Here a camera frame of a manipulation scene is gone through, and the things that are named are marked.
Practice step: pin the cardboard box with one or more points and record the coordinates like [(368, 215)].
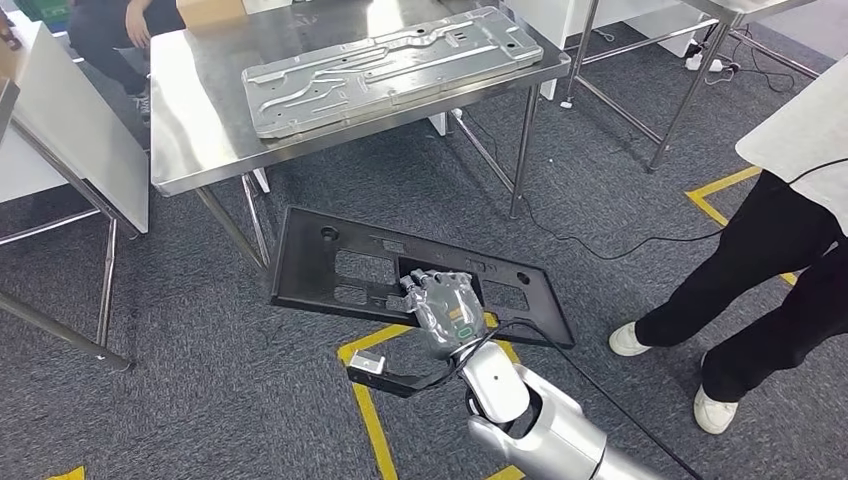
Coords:
[(212, 12)]

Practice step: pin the stainless steel workbench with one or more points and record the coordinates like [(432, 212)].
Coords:
[(199, 99)]

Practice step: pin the person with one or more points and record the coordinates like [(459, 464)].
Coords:
[(762, 245), (99, 40)]

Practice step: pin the stainless steel table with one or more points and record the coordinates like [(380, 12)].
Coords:
[(6, 106)]

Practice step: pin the white cabinet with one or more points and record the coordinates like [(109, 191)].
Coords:
[(543, 16)]

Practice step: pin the black plastic frame part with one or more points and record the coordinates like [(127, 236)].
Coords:
[(301, 272)]

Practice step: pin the steel frame table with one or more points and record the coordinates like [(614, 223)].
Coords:
[(690, 99)]

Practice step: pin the stamped metal panel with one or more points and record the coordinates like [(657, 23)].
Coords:
[(397, 73)]

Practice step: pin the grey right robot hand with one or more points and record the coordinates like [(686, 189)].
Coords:
[(447, 311)]

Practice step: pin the grey side table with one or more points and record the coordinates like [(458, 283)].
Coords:
[(79, 132)]

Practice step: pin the white power strip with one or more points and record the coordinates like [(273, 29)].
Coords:
[(702, 63)]

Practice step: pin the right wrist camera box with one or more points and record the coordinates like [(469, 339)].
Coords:
[(368, 363)]

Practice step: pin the green crate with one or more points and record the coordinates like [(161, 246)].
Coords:
[(43, 10)]

